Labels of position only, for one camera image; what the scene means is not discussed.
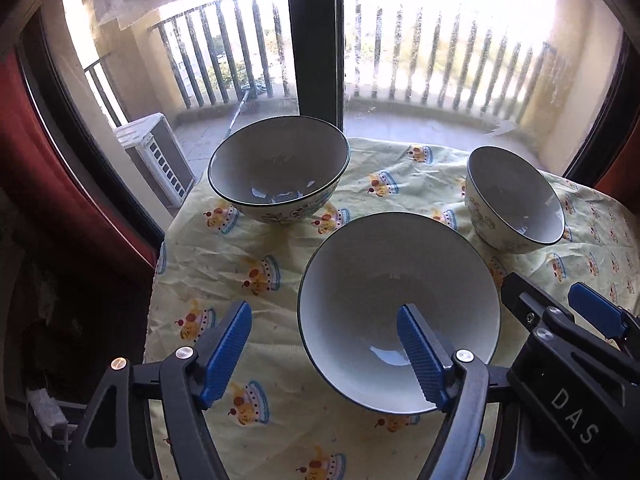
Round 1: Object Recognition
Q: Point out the white air conditioner unit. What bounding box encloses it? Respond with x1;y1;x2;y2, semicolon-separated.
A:
112;113;197;208

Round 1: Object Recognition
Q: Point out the balcony railing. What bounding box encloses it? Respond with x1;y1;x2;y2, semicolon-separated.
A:
82;0;561;128

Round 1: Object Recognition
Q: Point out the yellow printed tablecloth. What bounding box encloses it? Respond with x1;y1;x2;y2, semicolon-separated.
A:
142;136;640;480

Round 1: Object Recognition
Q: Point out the dark window frame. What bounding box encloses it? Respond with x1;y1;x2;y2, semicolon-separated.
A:
15;0;640;261

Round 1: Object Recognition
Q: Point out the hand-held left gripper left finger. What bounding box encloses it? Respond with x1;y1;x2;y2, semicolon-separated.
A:
62;300;253;480

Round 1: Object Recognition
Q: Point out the red curtain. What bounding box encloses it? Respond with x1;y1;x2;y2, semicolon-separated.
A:
0;50;161;271
595;150;640;211

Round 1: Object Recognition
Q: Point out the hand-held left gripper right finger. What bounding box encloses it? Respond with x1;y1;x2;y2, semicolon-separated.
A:
396;302;516;480

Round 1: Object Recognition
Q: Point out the mop with white handle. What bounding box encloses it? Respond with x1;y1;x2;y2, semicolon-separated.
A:
226;82;273;137

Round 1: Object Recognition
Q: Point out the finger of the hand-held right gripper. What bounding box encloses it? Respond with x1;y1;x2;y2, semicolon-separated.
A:
500;272;577;333
569;282;640;356

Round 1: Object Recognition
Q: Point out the floral bowl with dark rim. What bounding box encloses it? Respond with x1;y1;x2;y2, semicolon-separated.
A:
297;212;502;415
207;116;351;226
465;146;567;255

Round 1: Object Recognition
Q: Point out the white crumpled cloth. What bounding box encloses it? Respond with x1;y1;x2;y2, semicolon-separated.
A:
27;390;71;441

